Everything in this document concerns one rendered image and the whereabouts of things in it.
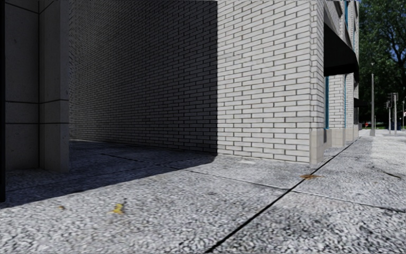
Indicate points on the grey street lamp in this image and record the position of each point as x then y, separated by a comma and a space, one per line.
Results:
372, 104

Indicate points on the white brick building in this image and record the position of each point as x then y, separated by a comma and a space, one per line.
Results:
263, 79

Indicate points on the grey concrete building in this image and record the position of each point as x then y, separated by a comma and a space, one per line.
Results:
38, 79

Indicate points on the trees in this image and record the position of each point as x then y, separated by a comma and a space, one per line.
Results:
382, 38

